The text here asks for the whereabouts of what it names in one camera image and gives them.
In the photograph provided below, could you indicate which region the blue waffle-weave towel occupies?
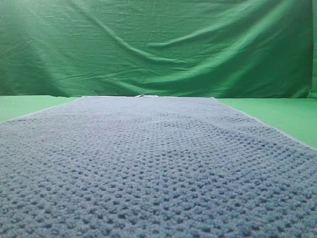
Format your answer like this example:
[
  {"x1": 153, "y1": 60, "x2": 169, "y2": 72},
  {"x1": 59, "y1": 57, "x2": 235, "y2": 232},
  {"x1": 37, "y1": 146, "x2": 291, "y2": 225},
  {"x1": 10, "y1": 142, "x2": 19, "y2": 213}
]
[{"x1": 0, "y1": 97, "x2": 317, "y2": 238}]

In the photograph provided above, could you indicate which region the green backdrop cloth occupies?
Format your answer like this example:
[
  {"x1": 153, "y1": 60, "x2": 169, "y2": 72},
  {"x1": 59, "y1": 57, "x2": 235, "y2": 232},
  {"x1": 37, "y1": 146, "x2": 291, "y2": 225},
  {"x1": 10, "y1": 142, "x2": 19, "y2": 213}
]
[{"x1": 0, "y1": 0, "x2": 317, "y2": 98}]

